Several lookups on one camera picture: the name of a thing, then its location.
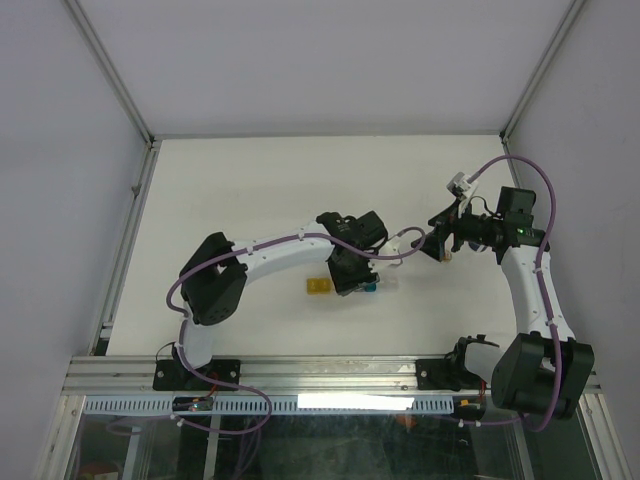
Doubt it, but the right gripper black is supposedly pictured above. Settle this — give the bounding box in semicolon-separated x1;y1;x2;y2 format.
411;197;502;261

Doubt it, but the weekly pill organizer box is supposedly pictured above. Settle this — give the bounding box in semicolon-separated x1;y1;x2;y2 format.
306;276;399;296

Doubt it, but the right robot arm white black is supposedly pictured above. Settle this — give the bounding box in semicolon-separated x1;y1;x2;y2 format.
418;185;595;420

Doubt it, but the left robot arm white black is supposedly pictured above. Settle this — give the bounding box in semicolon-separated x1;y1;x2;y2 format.
174;211;389;389

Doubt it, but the white pill bottle blue label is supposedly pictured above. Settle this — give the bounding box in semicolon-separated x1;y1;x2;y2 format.
469;242;487;253

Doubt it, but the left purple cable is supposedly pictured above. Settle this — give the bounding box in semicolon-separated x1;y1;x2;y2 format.
167;227;429;381

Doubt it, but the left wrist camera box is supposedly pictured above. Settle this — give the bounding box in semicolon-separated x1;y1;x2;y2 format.
379;237;403;269

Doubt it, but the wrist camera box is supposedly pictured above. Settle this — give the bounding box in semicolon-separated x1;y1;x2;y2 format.
379;237;403;269
446;172;478;211

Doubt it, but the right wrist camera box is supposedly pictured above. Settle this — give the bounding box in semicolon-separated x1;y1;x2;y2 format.
446;172;478;211

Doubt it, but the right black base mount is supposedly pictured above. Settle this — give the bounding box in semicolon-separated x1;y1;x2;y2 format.
415;334;503;392

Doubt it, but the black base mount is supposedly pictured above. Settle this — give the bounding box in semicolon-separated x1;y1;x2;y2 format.
152;345;241;392
415;334;503;392

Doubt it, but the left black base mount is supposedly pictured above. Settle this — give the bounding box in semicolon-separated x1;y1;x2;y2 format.
152;345;241;392

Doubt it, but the right aluminium frame post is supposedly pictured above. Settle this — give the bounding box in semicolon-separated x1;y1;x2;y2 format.
500;0;589;141

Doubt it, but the aluminium frame post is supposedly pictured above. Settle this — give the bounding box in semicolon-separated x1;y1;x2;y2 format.
62;0;154;145
500;0;589;141

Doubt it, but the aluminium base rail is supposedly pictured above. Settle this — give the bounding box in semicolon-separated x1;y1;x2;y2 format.
62;355;480;396

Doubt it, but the grey slotted cable duct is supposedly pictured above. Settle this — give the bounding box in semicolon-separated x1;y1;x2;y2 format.
85;394;454;416

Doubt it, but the left aluminium frame post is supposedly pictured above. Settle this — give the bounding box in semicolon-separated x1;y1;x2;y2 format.
62;0;154;145

